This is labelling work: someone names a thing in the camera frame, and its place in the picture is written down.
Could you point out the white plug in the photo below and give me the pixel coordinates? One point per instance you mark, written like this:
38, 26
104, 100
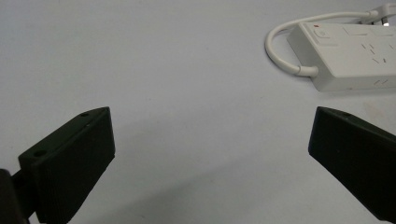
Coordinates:
384, 14

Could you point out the white power strip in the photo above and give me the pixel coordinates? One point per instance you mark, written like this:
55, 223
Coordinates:
348, 53

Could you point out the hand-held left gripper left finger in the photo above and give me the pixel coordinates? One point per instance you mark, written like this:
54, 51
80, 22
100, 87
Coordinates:
68, 165

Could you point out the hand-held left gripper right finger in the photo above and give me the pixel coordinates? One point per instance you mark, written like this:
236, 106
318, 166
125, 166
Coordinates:
355, 155

